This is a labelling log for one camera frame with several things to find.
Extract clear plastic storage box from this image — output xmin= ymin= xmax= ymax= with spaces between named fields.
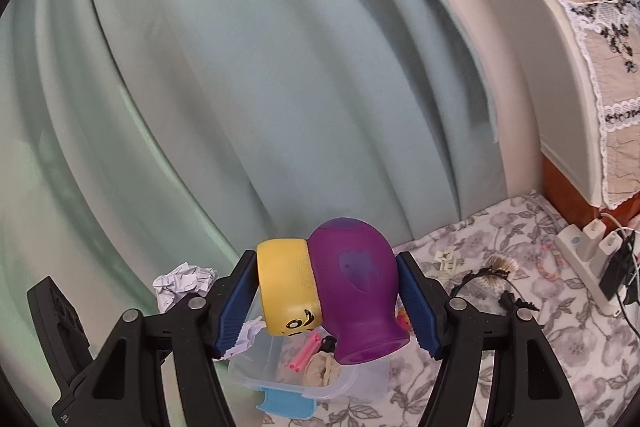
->
xmin=227 ymin=317 xmax=396 ymax=421

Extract rainbow twisted pipe cleaner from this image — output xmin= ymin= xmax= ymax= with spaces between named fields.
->
xmin=537 ymin=237 xmax=567 ymax=284

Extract white hair clip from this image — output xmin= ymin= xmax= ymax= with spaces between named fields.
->
xmin=434 ymin=251 xmax=460 ymax=276

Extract white power strip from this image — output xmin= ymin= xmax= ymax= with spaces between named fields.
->
xmin=555 ymin=224 xmax=636 ymax=315

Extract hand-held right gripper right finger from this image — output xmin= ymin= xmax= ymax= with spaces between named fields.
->
xmin=396 ymin=251 xmax=586 ymax=427

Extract matte pale green curtain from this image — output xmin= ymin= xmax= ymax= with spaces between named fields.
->
xmin=80 ymin=0 xmax=506 ymax=253

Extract shiny green satin curtain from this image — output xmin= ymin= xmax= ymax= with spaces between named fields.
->
xmin=0 ymin=0 xmax=241 ymax=408

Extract grey floral blanket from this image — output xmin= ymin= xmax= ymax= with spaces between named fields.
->
xmin=260 ymin=189 xmax=640 ymax=427

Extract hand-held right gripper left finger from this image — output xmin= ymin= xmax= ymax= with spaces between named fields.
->
xmin=67 ymin=250 xmax=261 ymax=427

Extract black lace headband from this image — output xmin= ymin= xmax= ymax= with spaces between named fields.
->
xmin=446 ymin=268 xmax=540 ymax=314

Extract orange wooden bed frame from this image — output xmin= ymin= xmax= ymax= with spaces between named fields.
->
xmin=542 ymin=152 xmax=640 ymax=230

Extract cream lace scrunchie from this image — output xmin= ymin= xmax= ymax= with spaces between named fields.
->
xmin=302 ymin=352 xmax=344 ymax=390

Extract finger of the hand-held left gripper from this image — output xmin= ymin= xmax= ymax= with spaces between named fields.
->
xmin=26 ymin=276 xmax=96 ymax=388

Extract white paper ball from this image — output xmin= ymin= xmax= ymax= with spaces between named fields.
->
xmin=152 ymin=262 xmax=264 ymax=358

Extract black power adapter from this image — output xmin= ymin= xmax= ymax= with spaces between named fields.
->
xmin=600 ymin=237 xmax=637 ymax=304

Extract white padded headboard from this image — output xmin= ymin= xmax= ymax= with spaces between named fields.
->
xmin=442 ymin=0 xmax=613 ymax=208

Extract white charger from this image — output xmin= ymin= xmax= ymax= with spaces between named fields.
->
xmin=581 ymin=219 xmax=609 ymax=279
xmin=597 ymin=232 xmax=629 ymax=279

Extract purple and yellow toy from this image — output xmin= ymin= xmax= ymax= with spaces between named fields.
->
xmin=256 ymin=217 xmax=412 ymax=365

